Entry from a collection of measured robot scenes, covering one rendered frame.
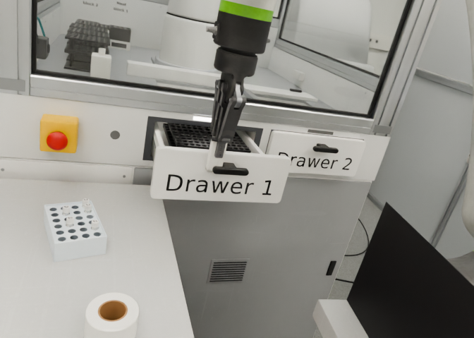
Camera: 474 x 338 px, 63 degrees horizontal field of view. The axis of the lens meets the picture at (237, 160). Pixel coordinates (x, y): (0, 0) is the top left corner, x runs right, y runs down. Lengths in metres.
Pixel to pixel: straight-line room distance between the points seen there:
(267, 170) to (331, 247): 0.55
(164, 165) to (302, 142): 0.42
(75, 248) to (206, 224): 0.46
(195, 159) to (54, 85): 0.34
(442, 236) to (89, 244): 2.28
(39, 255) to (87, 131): 0.32
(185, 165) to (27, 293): 0.34
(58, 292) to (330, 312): 0.44
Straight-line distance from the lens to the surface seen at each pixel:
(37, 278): 0.70
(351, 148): 1.13
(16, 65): 0.91
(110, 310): 0.61
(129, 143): 0.95
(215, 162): 0.76
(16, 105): 0.94
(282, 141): 1.02
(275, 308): 1.39
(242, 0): 0.66
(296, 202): 1.15
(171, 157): 0.76
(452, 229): 2.64
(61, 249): 0.71
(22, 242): 0.78
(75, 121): 0.89
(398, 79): 1.16
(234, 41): 0.66
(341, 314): 0.74
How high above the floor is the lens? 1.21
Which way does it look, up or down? 22 degrees down
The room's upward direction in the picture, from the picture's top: 13 degrees clockwise
